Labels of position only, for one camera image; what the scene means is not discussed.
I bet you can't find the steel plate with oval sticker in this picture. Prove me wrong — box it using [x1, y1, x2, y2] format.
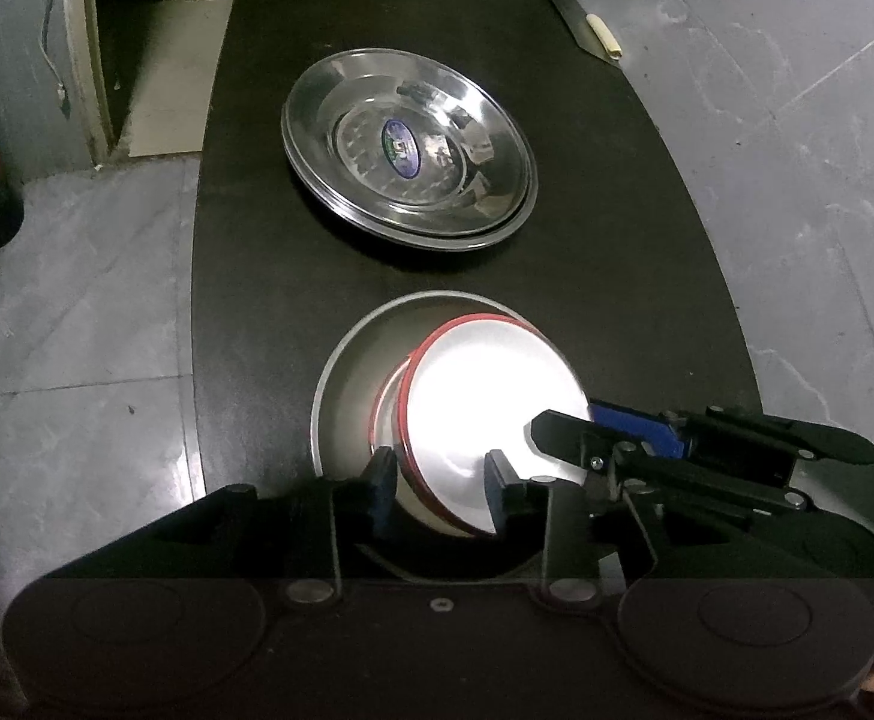
[282, 46, 533, 238]

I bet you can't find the plain steel plate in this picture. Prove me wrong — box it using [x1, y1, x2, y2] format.
[285, 131, 540, 251]

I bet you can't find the white bowl with red rim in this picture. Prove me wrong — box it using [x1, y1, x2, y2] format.
[398, 314, 592, 539]

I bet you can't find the cream utensil handle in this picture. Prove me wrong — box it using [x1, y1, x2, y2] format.
[585, 13, 624, 60]

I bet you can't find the thin white cable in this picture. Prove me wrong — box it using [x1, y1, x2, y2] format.
[44, 0, 72, 119]

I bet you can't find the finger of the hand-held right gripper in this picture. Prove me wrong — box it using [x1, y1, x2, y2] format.
[530, 409, 814, 524]
[588, 401, 874, 486]

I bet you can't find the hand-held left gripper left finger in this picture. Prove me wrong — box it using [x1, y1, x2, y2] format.
[75, 447, 401, 595]

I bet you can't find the cleaver with grey handle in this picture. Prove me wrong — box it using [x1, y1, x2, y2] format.
[518, 0, 622, 65]

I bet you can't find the large steel mixing bowl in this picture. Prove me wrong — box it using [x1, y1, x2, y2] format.
[310, 289, 559, 580]

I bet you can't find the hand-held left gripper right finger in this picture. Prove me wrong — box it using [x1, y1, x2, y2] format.
[485, 450, 660, 595]

